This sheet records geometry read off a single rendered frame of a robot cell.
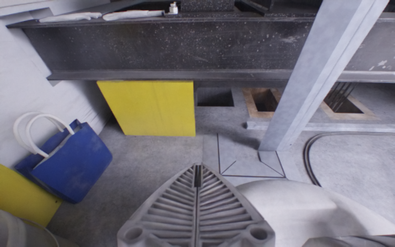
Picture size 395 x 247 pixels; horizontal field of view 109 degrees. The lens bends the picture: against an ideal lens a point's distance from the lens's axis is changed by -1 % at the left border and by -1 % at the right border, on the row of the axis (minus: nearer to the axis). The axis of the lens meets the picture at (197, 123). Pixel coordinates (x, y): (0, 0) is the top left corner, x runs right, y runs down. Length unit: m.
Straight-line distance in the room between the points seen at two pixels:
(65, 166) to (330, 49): 1.09
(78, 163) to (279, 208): 0.80
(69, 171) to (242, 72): 0.92
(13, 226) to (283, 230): 0.68
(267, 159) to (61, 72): 1.25
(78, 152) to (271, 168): 0.96
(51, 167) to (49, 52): 0.58
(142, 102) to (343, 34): 0.86
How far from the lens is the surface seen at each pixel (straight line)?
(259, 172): 0.89
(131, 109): 0.94
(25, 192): 0.93
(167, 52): 0.78
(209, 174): 0.16
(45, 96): 0.99
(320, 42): 0.67
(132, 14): 0.76
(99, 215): 0.91
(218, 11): 0.71
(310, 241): 0.24
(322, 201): 0.52
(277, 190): 0.48
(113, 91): 0.90
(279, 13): 0.71
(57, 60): 1.09
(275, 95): 1.51
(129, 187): 0.90
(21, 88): 0.93
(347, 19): 0.68
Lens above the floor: 0.76
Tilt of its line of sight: 44 degrees down
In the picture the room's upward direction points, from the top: 2 degrees counter-clockwise
